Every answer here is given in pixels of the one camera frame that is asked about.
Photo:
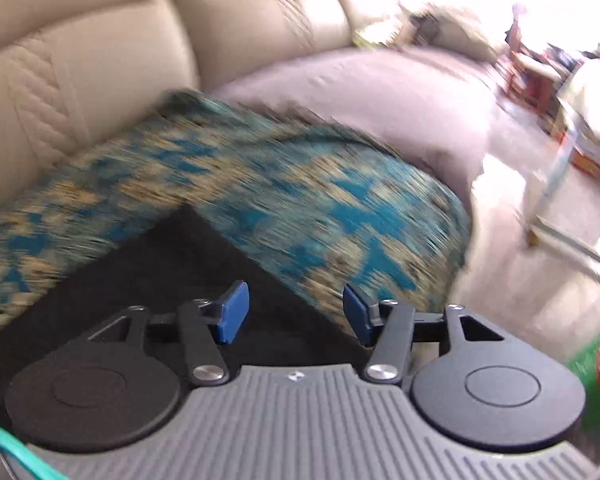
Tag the wooden chair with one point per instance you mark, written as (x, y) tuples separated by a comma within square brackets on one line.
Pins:
[(530, 72)]

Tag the grey sofa seat cover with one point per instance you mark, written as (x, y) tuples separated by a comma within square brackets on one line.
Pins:
[(360, 90)]

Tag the black pants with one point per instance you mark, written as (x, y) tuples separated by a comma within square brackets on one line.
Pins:
[(150, 275)]

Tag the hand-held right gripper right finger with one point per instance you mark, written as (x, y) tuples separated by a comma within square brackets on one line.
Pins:
[(356, 316)]

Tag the beige cushion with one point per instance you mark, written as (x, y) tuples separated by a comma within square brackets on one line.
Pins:
[(457, 30)]

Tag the glass table with metal legs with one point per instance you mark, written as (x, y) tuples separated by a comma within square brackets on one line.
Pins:
[(556, 170)]

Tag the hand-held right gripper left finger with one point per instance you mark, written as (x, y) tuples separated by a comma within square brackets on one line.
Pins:
[(234, 310)]

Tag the teal and beige patterned blanket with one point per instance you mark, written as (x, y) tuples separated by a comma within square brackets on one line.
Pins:
[(280, 180)]

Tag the beige leather sofa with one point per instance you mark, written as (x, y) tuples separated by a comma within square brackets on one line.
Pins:
[(105, 25)]

